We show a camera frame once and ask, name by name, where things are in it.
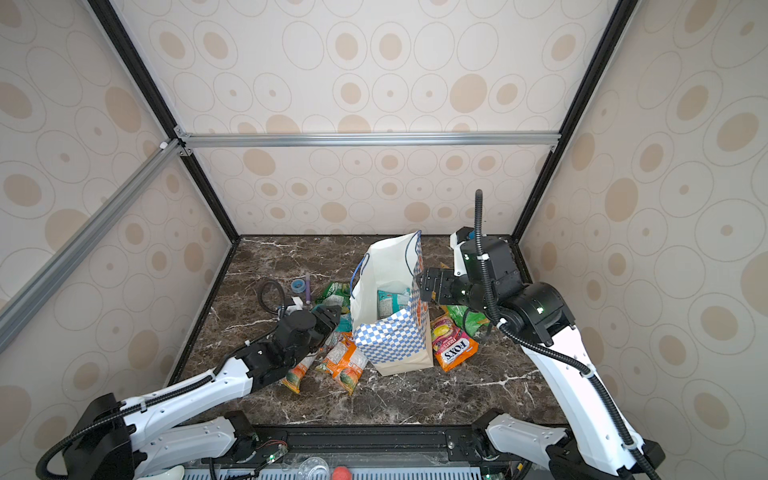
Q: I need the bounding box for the green white small snack pack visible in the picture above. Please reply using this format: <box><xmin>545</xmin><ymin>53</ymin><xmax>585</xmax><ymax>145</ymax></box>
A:
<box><xmin>315</xmin><ymin>282</ymin><xmax>351</xmax><ymax>314</ymax></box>

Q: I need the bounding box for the orange white snack pack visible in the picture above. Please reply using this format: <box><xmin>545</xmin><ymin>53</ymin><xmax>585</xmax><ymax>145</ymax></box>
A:
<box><xmin>281</xmin><ymin>354</ymin><xmax>317</xmax><ymax>394</ymax></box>
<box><xmin>316</xmin><ymin>332</ymin><xmax>368</xmax><ymax>395</ymax></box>

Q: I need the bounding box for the green corn snack bag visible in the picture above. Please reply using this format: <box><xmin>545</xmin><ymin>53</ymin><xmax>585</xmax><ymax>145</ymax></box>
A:
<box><xmin>440</xmin><ymin>305</ymin><xmax>490</xmax><ymax>340</ymax></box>

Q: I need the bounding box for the blue checkered paper bag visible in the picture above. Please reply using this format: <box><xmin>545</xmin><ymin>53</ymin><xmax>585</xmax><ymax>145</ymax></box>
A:
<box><xmin>350</xmin><ymin>231</ymin><xmax>433</xmax><ymax>376</ymax></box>

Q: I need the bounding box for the orange Foxs candy bag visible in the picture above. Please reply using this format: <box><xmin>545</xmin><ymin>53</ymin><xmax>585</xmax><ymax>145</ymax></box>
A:
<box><xmin>431</xmin><ymin>315</ymin><xmax>479</xmax><ymax>372</ymax></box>

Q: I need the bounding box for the teal white snack pack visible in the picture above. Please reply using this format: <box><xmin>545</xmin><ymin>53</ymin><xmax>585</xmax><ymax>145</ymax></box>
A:
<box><xmin>335</xmin><ymin>313</ymin><xmax>353</xmax><ymax>333</ymax></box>

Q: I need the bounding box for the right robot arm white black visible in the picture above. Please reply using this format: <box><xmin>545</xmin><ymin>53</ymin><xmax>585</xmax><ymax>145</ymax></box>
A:
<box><xmin>417</xmin><ymin>227</ymin><xmax>665</xmax><ymax>479</ymax></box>

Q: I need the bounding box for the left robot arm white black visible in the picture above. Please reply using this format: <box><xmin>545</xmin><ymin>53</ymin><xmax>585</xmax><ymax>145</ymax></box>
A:
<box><xmin>62</xmin><ymin>306</ymin><xmax>341</xmax><ymax>479</ymax></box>

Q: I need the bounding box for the teal snack pack in bag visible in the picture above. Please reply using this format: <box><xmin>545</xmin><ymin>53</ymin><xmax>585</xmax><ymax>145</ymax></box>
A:
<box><xmin>377</xmin><ymin>288</ymin><xmax>411</xmax><ymax>319</ymax></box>

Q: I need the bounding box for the blue tape roll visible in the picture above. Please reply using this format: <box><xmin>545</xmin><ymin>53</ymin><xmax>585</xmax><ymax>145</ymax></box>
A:
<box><xmin>291</xmin><ymin>278</ymin><xmax>306</xmax><ymax>294</ymax></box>

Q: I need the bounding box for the clear plastic cup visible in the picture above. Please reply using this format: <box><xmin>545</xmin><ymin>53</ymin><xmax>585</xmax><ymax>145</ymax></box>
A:
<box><xmin>295</xmin><ymin>456</ymin><xmax>331</xmax><ymax>480</ymax></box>

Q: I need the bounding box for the red emergency button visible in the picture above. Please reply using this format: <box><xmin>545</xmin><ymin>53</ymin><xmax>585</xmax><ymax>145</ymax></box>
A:
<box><xmin>330</xmin><ymin>466</ymin><xmax>353</xmax><ymax>480</ymax></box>

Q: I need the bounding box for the aluminium rail back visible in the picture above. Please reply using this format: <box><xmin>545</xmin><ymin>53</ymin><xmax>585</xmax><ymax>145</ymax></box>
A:
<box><xmin>181</xmin><ymin>131</ymin><xmax>561</xmax><ymax>148</ymax></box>

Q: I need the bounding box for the aluminium rail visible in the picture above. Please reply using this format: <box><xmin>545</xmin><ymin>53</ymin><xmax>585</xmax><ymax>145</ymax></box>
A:
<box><xmin>181</xmin><ymin>131</ymin><xmax>561</xmax><ymax>148</ymax></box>
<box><xmin>1</xmin><ymin>139</ymin><xmax>181</xmax><ymax>350</ymax></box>

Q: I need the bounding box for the aluminium rail left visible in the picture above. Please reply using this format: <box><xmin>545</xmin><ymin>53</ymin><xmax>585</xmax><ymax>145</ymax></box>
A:
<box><xmin>1</xmin><ymin>139</ymin><xmax>181</xmax><ymax>350</ymax></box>

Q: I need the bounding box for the black corner frame post right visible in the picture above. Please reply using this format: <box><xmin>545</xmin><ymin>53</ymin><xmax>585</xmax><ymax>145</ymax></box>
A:
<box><xmin>511</xmin><ymin>0</ymin><xmax>639</xmax><ymax>245</ymax></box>

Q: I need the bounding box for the black corner frame post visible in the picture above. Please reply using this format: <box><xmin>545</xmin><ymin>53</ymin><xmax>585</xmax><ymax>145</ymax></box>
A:
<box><xmin>511</xmin><ymin>0</ymin><xmax>639</xmax><ymax>245</ymax></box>
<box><xmin>86</xmin><ymin>0</ymin><xmax>241</xmax><ymax>244</ymax></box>

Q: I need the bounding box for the black corner frame post left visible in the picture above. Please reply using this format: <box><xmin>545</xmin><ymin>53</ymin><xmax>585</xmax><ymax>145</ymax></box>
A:
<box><xmin>86</xmin><ymin>0</ymin><xmax>241</xmax><ymax>244</ymax></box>

